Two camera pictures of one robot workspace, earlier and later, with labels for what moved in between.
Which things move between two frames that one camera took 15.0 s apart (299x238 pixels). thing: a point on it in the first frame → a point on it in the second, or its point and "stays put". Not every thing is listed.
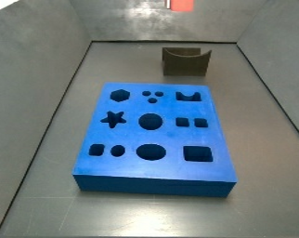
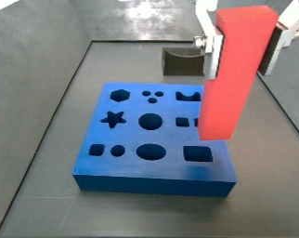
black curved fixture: x=184 y=61 stays put
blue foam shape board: x=156 y=143 stays put
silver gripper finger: x=167 y=4 → x=212 y=38
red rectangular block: x=183 y=6 → x=248 y=33
